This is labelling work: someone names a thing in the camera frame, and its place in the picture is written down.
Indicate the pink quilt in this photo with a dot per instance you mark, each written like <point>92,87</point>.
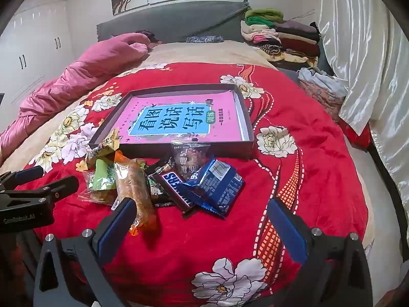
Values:
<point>80,80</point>

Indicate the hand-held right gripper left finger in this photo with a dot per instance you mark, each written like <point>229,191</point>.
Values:
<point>117,227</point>

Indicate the pink book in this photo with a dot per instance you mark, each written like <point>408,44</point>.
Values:
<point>179,118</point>

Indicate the grey headboard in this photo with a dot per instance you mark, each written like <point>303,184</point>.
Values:
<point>179,22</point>

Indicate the blue-grey patterned cloth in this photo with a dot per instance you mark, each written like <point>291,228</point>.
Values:
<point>204,39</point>

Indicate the yellow snack packet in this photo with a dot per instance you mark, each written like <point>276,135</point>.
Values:
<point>105,144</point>

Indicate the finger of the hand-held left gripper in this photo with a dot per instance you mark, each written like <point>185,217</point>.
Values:
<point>25,173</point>
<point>60,186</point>

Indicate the red floral blanket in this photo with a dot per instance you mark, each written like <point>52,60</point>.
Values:
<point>207,246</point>

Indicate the beige bed sheet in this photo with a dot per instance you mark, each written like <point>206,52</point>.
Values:
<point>198,52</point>

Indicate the clear candy packet red print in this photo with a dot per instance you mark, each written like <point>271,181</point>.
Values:
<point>190,158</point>

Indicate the brown chocolate bar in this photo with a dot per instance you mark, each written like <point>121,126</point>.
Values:
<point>174,188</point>

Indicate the white wardrobe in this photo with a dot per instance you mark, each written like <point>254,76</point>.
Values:
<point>35,54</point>

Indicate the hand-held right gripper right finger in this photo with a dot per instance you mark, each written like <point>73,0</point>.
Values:
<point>287,230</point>

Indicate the white satin curtain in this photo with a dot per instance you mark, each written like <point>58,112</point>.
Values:
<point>364,54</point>

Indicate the orange pastry packet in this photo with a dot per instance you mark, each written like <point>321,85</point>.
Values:
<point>132,182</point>

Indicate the green pastry packet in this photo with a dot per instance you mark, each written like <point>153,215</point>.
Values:
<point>104,174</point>

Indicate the light blue cloth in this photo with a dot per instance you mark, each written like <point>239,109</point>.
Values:
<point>322,80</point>

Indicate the blue snack packet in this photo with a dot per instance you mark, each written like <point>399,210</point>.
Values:
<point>217,188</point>

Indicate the red cloth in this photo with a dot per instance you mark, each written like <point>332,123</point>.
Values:
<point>354,132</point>

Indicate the green orange snack packet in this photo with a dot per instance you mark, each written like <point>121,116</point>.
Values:
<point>156,195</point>

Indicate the shallow grey cardboard box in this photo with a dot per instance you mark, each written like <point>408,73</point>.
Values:
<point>191,149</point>

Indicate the stack of folded clothes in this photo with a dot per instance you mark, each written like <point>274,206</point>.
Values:
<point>287,35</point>

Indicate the dark purple cloth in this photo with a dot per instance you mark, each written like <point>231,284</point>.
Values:
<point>148,35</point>

